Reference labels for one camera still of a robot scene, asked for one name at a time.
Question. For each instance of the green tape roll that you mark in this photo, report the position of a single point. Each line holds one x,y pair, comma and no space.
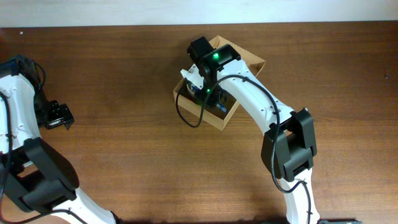
199,100

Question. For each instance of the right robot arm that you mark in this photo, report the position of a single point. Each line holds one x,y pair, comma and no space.
289,143

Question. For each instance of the cream masking tape roll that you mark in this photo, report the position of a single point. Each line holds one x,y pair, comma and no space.
194,91

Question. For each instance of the brown cardboard box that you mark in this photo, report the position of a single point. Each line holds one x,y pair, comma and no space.
248,63

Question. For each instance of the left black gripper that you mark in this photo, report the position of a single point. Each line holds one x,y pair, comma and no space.
61,115

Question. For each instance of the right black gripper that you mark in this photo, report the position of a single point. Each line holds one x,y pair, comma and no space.
211,100

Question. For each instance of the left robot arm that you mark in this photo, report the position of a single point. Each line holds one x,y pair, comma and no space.
34,176

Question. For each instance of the blue pen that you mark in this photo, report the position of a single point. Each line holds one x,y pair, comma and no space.
220,107

